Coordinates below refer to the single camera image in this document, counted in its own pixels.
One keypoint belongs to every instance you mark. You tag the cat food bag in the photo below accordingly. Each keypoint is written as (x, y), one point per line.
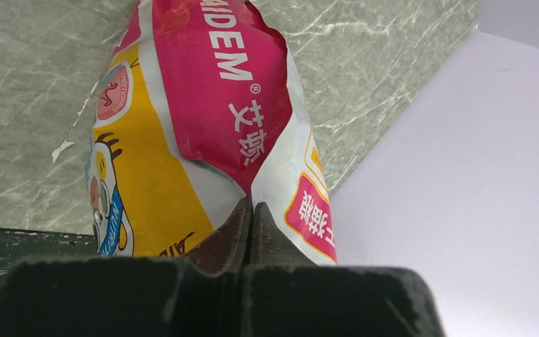
(200, 107)

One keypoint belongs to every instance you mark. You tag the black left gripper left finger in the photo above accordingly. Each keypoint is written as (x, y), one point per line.
(195, 294)

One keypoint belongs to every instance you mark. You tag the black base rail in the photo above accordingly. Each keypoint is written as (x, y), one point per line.
(19, 244)

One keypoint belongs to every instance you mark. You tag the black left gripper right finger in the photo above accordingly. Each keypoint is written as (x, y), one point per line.
(285, 294)

